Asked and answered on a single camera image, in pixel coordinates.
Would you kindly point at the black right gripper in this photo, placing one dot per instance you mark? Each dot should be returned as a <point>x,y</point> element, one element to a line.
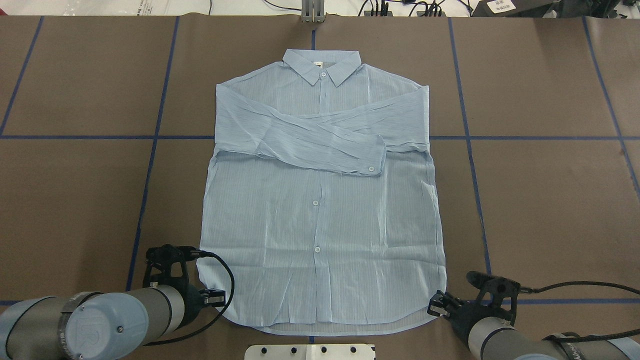
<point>461,320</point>

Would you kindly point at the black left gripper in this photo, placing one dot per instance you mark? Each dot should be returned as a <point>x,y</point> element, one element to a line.
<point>193,295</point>

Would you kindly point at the light blue button-up shirt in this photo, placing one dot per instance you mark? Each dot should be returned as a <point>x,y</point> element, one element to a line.
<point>321,197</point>

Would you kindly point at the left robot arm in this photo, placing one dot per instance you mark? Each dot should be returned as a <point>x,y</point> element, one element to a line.
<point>94,325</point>

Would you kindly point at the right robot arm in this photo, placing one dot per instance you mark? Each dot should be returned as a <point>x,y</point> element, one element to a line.
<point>486,325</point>

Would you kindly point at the clear plastic packaging bag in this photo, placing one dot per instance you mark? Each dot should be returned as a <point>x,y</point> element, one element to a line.
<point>136,7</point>

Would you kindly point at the white paper label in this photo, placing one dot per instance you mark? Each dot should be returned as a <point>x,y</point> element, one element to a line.
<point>500,6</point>

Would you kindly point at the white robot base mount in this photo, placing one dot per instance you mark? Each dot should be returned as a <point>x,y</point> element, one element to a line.
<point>335,351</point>

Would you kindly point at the aluminium frame post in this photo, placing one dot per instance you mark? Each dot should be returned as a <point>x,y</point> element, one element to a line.
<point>313,11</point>

